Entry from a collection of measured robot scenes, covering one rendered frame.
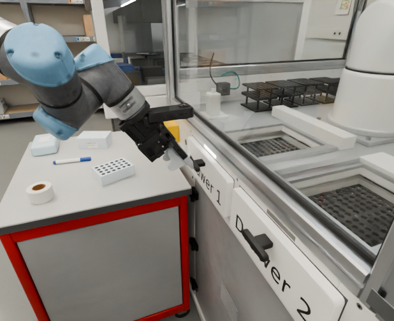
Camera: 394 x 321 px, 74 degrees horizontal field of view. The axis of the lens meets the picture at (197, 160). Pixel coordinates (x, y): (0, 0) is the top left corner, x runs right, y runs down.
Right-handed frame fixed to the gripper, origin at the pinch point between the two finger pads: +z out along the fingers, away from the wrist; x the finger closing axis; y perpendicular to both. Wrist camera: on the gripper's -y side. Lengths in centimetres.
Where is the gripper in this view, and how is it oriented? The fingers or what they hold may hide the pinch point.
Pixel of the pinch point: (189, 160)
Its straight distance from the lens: 70.9
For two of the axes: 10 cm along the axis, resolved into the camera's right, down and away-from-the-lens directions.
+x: 3.5, 4.4, -8.3
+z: 5.4, 6.4, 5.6
